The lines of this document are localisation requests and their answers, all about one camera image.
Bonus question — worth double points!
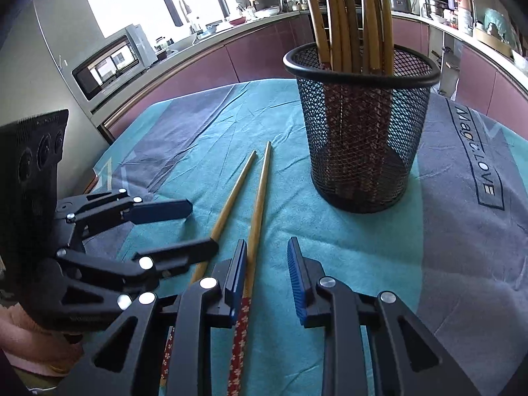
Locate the bunch of light wooden chopsticks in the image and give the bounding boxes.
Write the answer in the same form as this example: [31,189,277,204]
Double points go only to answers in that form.
[299,0,397,199]

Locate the grey refrigerator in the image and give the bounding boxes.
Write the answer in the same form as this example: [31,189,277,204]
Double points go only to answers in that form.
[32,0,112,141]

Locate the single floral-handled chopstick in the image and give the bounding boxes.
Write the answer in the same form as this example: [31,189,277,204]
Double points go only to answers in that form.
[161,150,257,384]
[227,141,273,396]

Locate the silver microwave oven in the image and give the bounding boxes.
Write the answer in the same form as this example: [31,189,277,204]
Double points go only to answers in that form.
[72,24,158,100]

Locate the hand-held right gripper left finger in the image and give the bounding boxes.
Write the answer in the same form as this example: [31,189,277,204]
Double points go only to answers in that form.
[55,238,248,396]

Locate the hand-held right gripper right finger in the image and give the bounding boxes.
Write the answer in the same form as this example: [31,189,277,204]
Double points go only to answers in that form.
[287,237,481,396]

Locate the purple kitchen cabinets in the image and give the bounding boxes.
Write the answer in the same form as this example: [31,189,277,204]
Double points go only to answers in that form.
[99,10,528,145]

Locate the black mesh utensil holder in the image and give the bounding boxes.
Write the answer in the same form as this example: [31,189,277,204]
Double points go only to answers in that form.
[283,42,442,214]

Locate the teal grey printed tablecloth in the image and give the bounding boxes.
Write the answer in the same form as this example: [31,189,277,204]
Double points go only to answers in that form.
[82,78,528,396]

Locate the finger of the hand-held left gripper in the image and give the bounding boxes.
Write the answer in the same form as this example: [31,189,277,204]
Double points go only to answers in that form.
[25,238,219,333]
[55,188,193,236]

